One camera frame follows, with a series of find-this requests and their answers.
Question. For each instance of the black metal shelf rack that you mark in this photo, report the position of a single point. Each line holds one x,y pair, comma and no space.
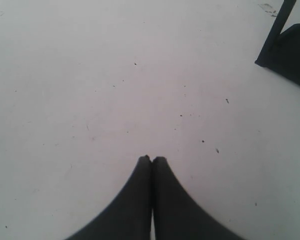
281,50

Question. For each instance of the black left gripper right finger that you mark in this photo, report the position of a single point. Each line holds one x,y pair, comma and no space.
176,214

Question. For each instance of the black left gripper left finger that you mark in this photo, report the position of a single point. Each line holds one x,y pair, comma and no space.
129,214

